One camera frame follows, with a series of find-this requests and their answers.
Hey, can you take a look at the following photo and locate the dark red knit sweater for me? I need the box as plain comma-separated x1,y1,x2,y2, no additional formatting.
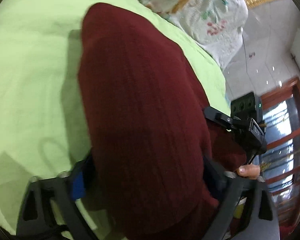
78,3,246,239

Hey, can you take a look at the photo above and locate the person's right hand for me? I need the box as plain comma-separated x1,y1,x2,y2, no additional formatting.
236,164,261,180

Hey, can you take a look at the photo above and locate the red framed glass door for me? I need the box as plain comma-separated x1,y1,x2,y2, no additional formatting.
259,77,300,226

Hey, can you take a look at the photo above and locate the light green bed sheet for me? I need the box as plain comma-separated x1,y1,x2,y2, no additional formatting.
0,0,230,234

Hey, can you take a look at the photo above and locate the white floral quilt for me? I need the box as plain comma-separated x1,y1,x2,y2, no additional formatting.
138,0,248,69

